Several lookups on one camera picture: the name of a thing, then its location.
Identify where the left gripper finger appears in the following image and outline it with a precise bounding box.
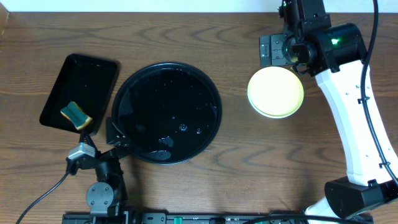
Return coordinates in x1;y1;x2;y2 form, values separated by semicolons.
79;131;96;151
106;117;130;147

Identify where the light blue plate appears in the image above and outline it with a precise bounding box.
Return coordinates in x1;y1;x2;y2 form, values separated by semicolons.
248;94;303;119

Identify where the left black cable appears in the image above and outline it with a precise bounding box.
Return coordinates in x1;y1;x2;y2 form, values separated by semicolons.
15;169;71;224

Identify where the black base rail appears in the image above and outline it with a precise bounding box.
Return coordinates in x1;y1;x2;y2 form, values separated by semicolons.
62;212;321;224

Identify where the black round tray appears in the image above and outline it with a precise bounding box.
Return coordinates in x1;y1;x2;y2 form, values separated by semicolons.
111;62;222;165

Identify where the green and yellow sponge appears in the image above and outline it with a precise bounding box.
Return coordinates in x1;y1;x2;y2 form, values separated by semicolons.
60;101;93;131

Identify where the black rectangular tray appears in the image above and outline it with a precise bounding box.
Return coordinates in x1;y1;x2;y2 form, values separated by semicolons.
39;54;119;136

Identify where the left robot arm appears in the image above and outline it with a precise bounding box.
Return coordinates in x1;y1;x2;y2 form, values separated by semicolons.
66;118;128;223

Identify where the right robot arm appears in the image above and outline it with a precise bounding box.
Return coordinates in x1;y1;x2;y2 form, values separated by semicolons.
259;0;397;223

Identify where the yellow plate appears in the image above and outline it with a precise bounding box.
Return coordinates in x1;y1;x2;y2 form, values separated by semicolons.
247;67;304;97

